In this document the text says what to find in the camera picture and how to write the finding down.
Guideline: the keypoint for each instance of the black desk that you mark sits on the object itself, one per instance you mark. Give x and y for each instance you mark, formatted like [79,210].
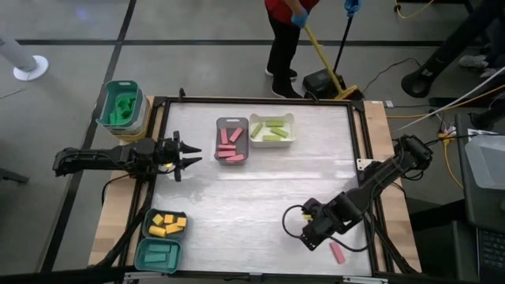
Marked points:
[477,209]

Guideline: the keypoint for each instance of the dark floor object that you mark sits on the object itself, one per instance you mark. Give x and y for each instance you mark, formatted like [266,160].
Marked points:
[13,176]

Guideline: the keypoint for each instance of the white mounting bracket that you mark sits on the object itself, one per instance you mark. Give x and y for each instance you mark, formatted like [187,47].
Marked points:
[362,163]

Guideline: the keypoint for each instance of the person's hand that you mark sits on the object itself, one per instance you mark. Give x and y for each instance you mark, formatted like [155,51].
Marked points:
[300,17]
[352,6]

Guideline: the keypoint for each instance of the yellow broom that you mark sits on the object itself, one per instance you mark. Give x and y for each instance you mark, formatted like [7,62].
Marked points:
[323,59]

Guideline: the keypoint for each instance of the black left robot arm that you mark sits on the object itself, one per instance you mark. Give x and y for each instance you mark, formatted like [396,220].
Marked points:
[98,155]

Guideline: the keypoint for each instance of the black dustpan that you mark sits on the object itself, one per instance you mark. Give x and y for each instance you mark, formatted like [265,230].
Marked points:
[319,83]

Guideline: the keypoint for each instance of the pale grey plastic bin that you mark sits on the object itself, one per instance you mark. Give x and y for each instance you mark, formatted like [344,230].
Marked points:
[144,114]

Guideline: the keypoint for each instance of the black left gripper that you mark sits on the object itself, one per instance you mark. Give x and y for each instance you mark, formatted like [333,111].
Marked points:
[165,152]

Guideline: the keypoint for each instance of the person's shoe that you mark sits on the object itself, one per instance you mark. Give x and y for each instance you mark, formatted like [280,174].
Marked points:
[473,62]
[491,73]

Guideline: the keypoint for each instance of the black stand with round base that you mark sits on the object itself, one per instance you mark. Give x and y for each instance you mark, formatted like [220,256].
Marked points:
[446,51]

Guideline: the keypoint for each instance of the grey device box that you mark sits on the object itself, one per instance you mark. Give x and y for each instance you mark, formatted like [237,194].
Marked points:
[487,161]

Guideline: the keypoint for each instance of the black frame clamp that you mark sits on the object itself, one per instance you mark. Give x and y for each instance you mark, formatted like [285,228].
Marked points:
[182,94]
[311,96]

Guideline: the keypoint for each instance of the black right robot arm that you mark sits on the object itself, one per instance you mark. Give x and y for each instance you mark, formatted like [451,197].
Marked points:
[378,177]

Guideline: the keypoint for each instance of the silver frame bracket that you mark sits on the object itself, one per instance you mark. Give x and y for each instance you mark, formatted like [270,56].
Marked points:
[144,276]
[365,280]

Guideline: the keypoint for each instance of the dark green block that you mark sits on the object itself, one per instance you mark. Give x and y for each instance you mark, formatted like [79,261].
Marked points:
[127,100]
[113,118]
[123,111]

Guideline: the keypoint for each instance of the white plastic bin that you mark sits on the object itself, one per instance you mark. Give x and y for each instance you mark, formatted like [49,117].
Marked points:
[290,120]

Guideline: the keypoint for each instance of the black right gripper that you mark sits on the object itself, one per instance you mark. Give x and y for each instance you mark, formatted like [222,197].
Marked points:
[323,223]

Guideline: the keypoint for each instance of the power strip with plugs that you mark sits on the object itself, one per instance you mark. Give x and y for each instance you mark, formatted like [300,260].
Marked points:
[447,132]

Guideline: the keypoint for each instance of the black cabinet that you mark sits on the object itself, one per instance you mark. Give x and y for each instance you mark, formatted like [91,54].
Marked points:
[442,252]

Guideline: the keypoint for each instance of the small grey tag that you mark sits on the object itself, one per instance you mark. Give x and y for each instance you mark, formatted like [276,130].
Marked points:
[389,103]

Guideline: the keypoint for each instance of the white conduit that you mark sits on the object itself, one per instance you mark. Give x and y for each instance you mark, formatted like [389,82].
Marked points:
[453,98]

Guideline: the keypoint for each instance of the white pole with round base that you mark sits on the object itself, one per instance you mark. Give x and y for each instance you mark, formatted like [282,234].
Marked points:
[31,68]

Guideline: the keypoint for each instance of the blue-grey plastic bin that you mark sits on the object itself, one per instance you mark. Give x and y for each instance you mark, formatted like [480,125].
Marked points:
[163,236]

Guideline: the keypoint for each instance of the teal plastic bin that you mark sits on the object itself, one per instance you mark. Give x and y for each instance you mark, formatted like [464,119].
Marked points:
[158,267]
[119,84]

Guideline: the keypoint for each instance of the person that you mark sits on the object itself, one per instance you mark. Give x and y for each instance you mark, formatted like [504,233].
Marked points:
[284,43]

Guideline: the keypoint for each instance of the black keyboard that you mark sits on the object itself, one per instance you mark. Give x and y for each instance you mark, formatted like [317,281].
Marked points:
[493,252]

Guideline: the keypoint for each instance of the grey translucent plastic bin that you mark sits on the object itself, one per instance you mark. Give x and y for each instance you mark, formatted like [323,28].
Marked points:
[244,126]

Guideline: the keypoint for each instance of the black table frame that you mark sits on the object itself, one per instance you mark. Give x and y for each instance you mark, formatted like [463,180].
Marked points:
[256,100]

